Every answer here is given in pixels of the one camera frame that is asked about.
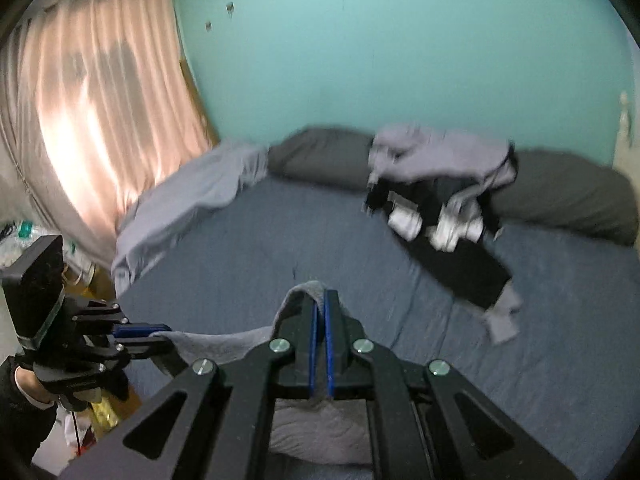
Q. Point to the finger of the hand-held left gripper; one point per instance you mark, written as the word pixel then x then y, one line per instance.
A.
pixel 142 330
pixel 145 347

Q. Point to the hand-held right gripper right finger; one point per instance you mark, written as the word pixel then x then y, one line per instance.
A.
pixel 330 345

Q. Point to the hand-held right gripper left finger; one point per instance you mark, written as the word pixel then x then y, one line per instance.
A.
pixel 312 340

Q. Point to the grey knit sweater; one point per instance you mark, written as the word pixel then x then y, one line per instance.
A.
pixel 225 345

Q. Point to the person's left forearm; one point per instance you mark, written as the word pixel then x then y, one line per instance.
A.
pixel 20 420

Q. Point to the person's left hand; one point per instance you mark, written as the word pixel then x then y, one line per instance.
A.
pixel 32 385

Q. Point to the clear plastic bottle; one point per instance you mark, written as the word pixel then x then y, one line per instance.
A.
pixel 17 240

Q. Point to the blue mottled bed sheet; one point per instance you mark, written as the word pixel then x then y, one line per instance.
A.
pixel 350 240

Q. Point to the light blue-grey blanket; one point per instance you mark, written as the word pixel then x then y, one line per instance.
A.
pixel 190 195

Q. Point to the black garment with white trim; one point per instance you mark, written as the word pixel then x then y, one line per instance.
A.
pixel 395 205

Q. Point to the grey garment with ribbed cuff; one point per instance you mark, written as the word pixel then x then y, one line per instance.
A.
pixel 502 315

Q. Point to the pink curtain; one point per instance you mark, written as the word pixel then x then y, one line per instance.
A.
pixel 100 110

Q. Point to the dark grey bolster pillow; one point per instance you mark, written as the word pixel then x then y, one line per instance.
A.
pixel 560 195

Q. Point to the cream tufted headboard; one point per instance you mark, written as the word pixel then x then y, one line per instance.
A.
pixel 627 145

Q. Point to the wooden window frame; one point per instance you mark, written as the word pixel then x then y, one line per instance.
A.
pixel 200 105

